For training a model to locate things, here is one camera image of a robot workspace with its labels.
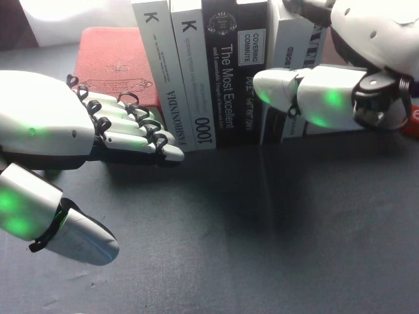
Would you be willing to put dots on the black The Most Excellent book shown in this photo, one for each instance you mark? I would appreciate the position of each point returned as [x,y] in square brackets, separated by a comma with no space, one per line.
[229,137]

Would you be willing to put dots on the maroon cloth-covered book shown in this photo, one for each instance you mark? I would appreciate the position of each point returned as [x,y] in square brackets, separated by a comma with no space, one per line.
[111,49]

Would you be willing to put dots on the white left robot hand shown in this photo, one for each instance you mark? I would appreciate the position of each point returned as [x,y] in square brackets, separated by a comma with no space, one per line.
[39,114]

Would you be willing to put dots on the grey hardcover book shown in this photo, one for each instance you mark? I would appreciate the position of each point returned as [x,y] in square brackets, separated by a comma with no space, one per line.
[281,42]

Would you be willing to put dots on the white 1000 book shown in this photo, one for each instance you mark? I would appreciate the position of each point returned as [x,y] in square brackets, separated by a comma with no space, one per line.
[196,81]

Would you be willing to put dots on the white FASHIONINDIA book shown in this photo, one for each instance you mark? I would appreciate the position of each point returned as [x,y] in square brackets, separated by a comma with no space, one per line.
[160,65]

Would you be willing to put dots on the white backdrop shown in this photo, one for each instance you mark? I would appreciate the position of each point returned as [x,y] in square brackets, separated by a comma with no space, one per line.
[65,19]

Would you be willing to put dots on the grey tablecloth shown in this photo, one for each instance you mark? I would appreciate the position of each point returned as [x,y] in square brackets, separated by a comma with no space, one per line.
[229,229]

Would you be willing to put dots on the red box with white print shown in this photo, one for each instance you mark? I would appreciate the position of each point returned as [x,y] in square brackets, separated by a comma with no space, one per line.
[413,121]

